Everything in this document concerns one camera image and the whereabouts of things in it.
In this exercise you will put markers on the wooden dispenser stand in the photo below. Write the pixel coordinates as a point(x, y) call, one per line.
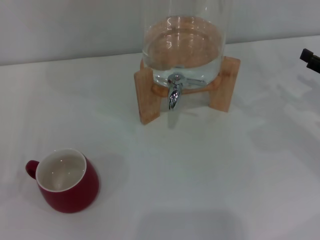
point(147, 100)

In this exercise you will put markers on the glass water dispenser jar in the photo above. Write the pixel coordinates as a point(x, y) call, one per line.
point(185, 32)

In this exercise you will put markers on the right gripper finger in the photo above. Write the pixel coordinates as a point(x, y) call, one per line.
point(307, 54)
point(315, 67)

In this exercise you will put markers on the red ceramic cup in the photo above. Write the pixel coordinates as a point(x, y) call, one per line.
point(75, 197)

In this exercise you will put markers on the chrome faucet with lever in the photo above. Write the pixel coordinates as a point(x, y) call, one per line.
point(173, 95)

